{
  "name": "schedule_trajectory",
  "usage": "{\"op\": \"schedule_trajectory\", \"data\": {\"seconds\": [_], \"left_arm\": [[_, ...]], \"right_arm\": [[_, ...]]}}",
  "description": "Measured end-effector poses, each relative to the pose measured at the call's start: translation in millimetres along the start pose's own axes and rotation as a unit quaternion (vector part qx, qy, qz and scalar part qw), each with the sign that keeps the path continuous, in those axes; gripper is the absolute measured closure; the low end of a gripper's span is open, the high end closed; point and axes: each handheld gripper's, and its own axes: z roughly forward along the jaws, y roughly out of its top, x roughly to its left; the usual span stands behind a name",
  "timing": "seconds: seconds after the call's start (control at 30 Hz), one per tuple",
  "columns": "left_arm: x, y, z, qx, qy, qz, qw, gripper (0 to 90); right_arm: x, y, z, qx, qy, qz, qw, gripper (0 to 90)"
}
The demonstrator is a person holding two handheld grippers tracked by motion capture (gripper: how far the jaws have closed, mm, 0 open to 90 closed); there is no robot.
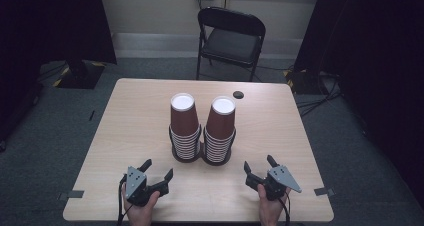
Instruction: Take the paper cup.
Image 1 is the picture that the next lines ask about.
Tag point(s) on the person's left hand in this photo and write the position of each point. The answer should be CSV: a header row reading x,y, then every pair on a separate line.
x,y
141,214

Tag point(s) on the person's right hand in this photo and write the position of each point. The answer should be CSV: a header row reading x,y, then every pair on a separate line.
x,y
269,211

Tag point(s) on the black round table grommet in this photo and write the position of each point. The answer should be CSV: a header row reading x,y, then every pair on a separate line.
x,y
238,94

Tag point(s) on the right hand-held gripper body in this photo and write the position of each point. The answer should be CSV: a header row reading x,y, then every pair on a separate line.
x,y
279,181

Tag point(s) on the black floor box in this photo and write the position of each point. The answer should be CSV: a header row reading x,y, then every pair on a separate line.
x,y
303,82

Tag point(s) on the black double cup holder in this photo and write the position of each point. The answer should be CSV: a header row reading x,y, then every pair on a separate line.
x,y
201,159

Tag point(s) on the dark curtain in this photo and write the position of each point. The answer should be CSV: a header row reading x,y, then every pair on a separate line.
x,y
50,26
373,52

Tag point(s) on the stack of brown paper cups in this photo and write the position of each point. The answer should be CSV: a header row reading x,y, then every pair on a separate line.
x,y
183,119
220,122

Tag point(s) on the black folding chair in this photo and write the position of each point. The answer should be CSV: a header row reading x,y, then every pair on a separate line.
x,y
231,46

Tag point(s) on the black stand base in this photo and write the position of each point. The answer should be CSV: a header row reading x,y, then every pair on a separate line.
x,y
81,75

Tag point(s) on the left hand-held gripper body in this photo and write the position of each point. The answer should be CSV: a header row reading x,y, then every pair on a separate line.
x,y
136,182

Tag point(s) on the grey tape strip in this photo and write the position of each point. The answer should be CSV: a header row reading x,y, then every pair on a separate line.
x,y
71,194
324,191

